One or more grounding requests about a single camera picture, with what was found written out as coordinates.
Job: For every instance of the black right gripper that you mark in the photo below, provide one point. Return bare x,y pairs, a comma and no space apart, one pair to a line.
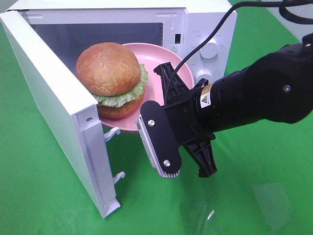
196,114

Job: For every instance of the small white knob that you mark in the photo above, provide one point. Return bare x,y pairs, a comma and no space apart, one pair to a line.
203,74

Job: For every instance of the burger with lettuce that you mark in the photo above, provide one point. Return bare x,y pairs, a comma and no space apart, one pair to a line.
113,75

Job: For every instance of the white microwave door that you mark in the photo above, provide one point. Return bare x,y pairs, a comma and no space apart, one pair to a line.
68,109

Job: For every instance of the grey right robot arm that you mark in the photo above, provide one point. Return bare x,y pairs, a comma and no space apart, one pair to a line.
277,87

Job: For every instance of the large white upper knob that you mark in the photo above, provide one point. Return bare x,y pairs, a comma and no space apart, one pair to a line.
210,49

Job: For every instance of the white microwave oven body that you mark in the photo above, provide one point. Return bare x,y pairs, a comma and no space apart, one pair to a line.
70,26

